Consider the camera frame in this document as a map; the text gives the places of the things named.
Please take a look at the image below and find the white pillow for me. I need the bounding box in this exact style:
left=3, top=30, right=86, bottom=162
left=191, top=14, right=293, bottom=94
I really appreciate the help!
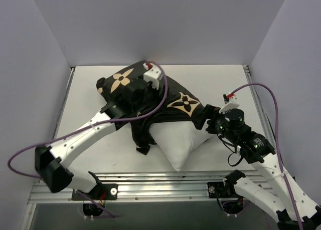
left=149, top=121, right=211, bottom=172

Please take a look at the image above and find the black floral pillowcase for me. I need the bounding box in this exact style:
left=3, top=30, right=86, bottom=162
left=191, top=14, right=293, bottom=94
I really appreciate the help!
left=96, top=61, right=204, bottom=155

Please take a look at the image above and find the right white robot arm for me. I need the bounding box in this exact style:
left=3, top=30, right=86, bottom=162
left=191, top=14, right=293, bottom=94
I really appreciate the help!
left=193, top=105, right=320, bottom=229

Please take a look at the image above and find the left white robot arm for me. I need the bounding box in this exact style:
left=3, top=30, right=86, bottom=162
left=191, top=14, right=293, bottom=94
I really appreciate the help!
left=35, top=77, right=168, bottom=199

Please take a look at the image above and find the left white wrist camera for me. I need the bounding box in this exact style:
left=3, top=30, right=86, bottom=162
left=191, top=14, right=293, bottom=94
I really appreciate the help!
left=143, top=62, right=163, bottom=90

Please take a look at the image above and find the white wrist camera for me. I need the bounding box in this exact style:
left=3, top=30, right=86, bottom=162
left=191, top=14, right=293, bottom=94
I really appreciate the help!
left=143, top=62, right=163, bottom=90
left=219, top=93, right=240, bottom=114

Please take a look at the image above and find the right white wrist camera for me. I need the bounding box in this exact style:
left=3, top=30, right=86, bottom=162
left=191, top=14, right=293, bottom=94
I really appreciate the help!
left=219, top=93, right=240, bottom=114

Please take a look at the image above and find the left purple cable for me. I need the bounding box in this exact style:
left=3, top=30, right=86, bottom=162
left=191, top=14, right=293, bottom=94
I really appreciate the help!
left=7, top=61, right=169, bottom=218

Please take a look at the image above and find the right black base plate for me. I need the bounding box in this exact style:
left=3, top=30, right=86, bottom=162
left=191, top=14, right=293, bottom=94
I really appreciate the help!
left=207, top=181, right=238, bottom=198

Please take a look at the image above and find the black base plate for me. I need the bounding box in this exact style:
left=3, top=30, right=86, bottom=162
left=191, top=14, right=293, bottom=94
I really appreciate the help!
left=207, top=181, right=238, bottom=198
left=84, top=183, right=118, bottom=200

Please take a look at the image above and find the right aluminium side rail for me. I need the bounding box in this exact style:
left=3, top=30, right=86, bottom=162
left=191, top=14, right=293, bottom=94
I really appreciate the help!
left=242, top=65, right=279, bottom=150

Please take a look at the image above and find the aluminium side rail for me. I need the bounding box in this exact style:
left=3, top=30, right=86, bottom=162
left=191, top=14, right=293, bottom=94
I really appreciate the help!
left=52, top=67, right=75, bottom=139
left=242, top=65, right=279, bottom=150

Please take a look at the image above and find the aluminium front rail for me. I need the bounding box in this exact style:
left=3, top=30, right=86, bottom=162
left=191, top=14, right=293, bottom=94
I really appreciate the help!
left=27, top=171, right=274, bottom=204

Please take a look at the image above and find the left aluminium side rail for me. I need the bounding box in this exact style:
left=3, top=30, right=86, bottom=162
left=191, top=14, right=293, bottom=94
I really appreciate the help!
left=52, top=67, right=75, bottom=139

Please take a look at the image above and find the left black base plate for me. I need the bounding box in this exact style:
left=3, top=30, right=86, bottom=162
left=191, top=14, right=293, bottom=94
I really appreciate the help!
left=84, top=183, right=118, bottom=200

